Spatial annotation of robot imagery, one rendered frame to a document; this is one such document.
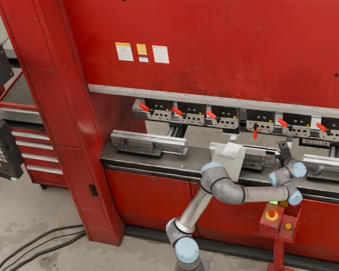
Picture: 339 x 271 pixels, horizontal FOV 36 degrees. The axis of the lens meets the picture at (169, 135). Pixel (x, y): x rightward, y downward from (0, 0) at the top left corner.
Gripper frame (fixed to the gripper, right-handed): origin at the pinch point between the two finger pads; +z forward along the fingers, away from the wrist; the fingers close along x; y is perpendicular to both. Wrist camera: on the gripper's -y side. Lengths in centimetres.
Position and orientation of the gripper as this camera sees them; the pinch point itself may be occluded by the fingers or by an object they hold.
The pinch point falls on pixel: (277, 151)
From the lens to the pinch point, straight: 314.2
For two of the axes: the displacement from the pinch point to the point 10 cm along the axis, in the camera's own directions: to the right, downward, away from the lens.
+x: 9.7, -2.4, 0.8
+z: -1.3, -2.1, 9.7
